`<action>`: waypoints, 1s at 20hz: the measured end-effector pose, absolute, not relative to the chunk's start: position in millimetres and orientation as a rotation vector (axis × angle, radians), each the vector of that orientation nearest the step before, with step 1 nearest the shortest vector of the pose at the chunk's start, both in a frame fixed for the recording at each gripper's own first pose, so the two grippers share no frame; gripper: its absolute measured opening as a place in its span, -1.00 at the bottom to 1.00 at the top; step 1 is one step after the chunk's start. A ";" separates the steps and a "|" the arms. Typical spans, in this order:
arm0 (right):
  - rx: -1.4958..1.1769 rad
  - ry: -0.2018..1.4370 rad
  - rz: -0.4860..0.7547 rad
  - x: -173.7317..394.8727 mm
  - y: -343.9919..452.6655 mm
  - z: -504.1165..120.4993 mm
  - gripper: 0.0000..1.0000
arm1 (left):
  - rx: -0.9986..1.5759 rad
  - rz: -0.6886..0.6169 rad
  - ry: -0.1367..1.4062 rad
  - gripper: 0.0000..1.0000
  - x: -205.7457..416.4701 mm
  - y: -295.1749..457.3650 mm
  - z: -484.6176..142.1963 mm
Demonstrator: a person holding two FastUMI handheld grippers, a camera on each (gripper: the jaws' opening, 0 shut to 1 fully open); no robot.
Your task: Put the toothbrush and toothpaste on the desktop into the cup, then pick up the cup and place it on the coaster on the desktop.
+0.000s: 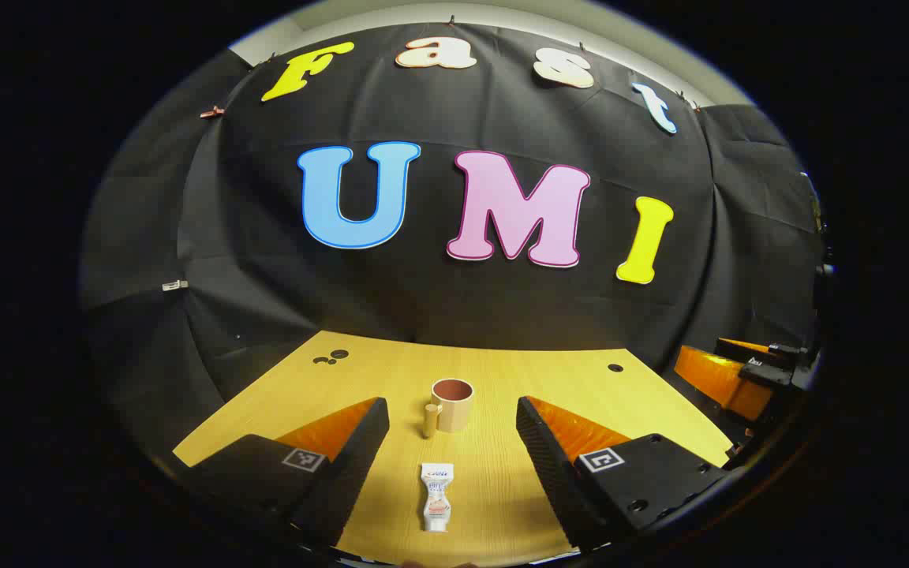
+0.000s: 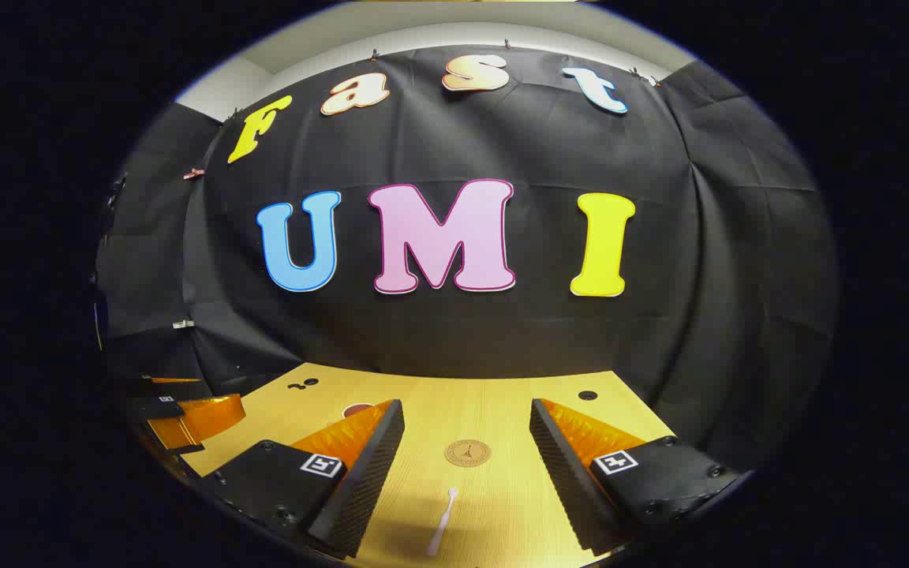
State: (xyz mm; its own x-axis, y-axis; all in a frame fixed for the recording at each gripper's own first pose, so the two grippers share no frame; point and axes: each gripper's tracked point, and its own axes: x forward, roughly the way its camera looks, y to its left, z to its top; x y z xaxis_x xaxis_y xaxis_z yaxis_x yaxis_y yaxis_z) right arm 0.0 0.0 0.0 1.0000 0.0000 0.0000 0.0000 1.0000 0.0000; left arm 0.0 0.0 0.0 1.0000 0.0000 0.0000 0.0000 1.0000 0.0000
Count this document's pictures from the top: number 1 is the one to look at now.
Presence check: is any beige cup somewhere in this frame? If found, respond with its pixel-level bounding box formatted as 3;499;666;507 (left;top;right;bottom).
423;378;476;439

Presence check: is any wooden desktop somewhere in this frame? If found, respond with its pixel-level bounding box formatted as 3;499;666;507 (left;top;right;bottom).
173;330;733;566

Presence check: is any black backdrop cloth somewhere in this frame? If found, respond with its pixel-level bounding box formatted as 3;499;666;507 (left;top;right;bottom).
80;22;826;466

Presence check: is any white toothpaste tube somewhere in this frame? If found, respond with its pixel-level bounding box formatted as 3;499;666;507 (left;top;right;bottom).
421;462;455;533

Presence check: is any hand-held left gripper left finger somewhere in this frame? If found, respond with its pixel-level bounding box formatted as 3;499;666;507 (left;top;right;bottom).
178;397;391;549

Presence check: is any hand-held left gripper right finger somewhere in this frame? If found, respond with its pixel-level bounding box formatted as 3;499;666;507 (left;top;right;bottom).
515;396;730;553

